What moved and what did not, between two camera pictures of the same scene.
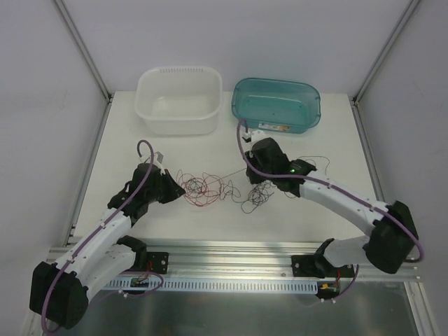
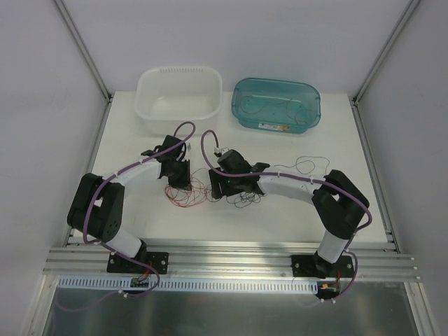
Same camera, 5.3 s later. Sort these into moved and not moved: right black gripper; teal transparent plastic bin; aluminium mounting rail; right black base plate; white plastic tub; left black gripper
Moved: left black gripper; right black gripper
Not moved: white plastic tub; aluminium mounting rail; teal transparent plastic bin; right black base plate
